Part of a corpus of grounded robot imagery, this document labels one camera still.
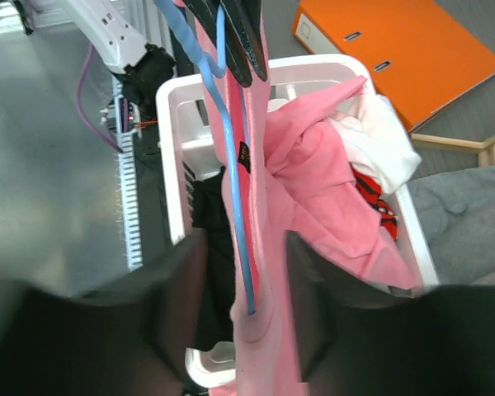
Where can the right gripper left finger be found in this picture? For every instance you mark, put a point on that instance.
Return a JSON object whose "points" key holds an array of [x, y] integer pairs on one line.
{"points": [[128, 337]]}

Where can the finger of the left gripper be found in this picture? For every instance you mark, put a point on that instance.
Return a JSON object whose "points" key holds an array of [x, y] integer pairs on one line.
{"points": [[245, 20], [206, 13]]}

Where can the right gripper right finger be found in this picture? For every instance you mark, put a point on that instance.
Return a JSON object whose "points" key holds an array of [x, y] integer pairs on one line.
{"points": [[354, 339]]}

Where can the light blue wire hanger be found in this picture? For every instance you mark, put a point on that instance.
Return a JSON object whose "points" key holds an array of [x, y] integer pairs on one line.
{"points": [[231, 165]]}

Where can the pink t shirt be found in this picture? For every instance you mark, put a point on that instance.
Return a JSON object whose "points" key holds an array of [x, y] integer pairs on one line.
{"points": [[344, 229]]}

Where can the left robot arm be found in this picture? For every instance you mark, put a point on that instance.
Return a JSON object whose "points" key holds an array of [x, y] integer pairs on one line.
{"points": [[119, 44]]}

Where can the black garment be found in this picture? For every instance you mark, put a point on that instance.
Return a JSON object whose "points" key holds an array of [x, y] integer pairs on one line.
{"points": [[215, 324]]}

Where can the red printed garment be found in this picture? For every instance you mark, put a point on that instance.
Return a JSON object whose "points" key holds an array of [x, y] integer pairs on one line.
{"points": [[372, 193]]}

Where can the white garment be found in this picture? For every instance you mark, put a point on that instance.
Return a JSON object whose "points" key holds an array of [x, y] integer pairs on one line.
{"points": [[314, 142]]}

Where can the grey sweatshirt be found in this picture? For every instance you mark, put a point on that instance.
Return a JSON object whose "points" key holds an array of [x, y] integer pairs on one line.
{"points": [[457, 214]]}

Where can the orange binder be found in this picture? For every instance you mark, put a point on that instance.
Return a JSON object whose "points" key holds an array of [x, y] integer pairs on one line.
{"points": [[418, 55]]}

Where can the wooden clothes rack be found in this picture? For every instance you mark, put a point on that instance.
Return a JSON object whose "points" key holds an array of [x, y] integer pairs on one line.
{"points": [[484, 150]]}

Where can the slotted cable duct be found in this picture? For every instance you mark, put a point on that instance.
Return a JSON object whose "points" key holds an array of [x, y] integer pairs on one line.
{"points": [[128, 184]]}

